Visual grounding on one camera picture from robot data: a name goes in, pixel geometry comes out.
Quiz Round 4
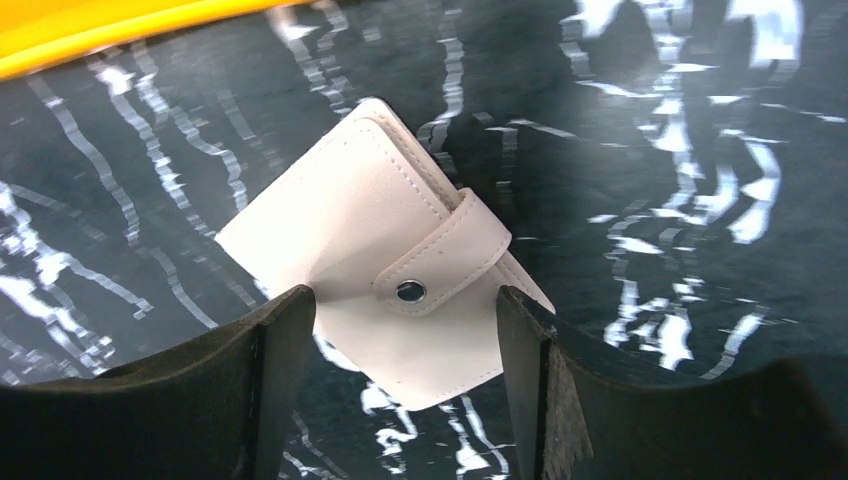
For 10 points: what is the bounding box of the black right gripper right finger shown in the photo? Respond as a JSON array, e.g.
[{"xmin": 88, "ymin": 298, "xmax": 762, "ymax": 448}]
[{"xmin": 496, "ymin": 286, "xmax": 847, "ymax": 479}]

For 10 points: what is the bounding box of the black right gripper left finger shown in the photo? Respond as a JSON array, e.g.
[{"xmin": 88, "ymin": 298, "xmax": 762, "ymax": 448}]
[{"xmin": 1, "ymin": 285, "xmax": 316, "ymax": 479}]

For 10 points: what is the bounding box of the white leather card holder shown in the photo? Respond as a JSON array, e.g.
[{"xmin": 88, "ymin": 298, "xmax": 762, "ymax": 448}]
[{"xmin": 216, "ymin": 98, "xmax": 550, "ymax": 411}]

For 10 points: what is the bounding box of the yellow three-compartment plastic tray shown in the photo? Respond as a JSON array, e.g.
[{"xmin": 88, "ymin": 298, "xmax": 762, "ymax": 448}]
[{"xmin": 1, "ymin": 0, "xmax": 299, "ymax": 80}]

